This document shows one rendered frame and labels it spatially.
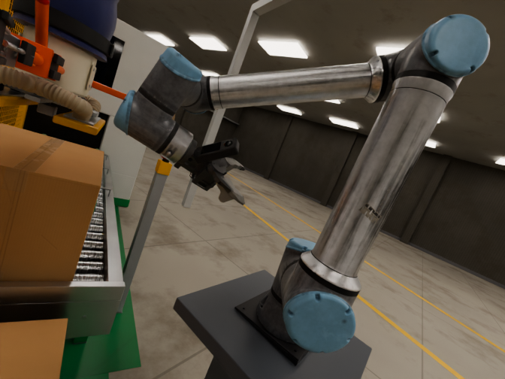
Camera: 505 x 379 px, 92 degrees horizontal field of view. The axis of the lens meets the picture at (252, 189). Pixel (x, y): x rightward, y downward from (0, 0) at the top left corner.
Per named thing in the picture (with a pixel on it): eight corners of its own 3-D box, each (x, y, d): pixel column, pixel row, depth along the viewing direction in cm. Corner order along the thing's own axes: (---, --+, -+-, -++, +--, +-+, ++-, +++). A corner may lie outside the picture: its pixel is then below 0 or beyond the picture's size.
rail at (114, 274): (99, 170, 278) (104, 154, 275) (104, 171, 281) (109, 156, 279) (95, 328, 92) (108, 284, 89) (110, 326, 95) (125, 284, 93)
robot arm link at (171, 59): (182, 57, 61) (154, 97, 63) (162, 34, 50) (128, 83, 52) (211, 81, 62) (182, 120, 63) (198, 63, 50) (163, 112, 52)
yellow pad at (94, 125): (74, 115, 91) (77, 101, 90) (104, 125, 96) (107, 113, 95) (51, 122, 62) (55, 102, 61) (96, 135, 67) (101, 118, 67)
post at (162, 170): (110, 306, 155) (158, 158, 141) (121, 305, 159) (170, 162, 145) (110, 313, 150) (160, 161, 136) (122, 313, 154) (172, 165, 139)
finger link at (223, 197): (233, 212, 69) (213, 186, 69) (247, 201, 66) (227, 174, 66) (228, 216, 66) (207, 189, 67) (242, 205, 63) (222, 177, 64)
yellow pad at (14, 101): (4, 92, 81) (8, 77, 80) (43, 104, 86) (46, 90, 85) (-60, 87, 52) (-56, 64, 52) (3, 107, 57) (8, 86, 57)
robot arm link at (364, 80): (413, 61, 69) (181, 81, 74) (445, 40, 57) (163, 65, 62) (412, 103, 71) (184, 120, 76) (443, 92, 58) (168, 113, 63)
